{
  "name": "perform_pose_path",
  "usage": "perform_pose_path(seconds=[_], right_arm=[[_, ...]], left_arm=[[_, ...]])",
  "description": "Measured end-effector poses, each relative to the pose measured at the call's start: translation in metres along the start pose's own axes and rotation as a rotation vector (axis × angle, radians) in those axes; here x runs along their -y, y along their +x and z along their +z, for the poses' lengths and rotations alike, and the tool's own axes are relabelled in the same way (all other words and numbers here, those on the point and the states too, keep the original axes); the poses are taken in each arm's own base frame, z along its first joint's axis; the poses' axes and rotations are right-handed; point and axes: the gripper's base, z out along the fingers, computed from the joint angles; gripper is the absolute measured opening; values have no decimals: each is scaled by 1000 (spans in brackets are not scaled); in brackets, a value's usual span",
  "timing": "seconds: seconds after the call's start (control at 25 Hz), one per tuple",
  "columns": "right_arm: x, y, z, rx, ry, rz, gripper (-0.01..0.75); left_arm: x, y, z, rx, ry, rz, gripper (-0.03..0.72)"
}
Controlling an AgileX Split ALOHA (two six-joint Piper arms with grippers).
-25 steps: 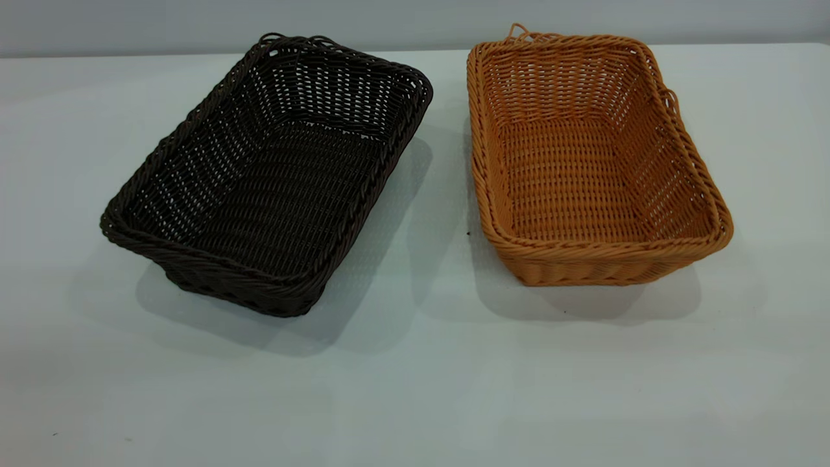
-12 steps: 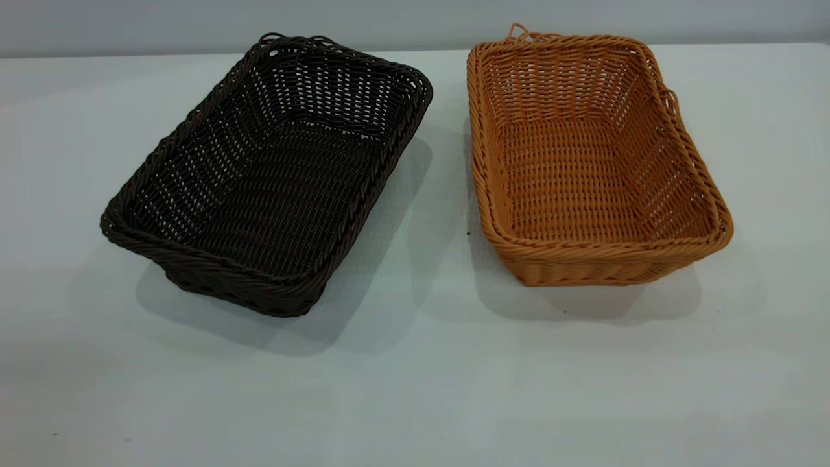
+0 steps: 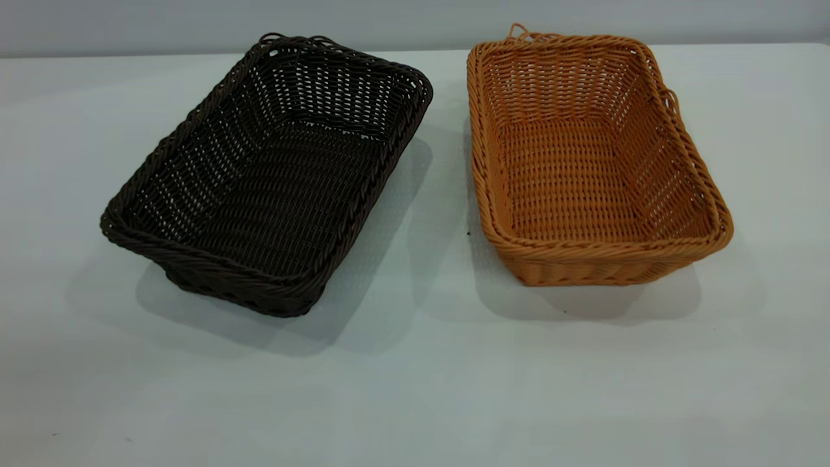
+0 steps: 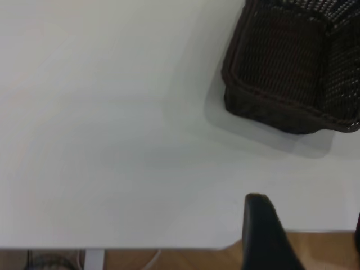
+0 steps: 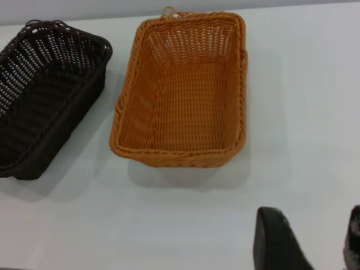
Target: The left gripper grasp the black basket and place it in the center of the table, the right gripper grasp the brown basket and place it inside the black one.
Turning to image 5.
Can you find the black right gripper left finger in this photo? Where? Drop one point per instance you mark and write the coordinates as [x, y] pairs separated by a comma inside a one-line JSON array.
[[277, 247]]

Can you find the dark brown woven basket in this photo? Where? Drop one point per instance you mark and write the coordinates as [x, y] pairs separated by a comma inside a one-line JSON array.
[[47, 107]]

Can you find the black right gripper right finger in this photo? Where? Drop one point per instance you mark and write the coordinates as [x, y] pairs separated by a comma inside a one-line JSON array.
[[353, 242]]

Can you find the orange woven basket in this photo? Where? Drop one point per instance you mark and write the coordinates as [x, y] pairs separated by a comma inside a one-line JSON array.
[[180, 112]]

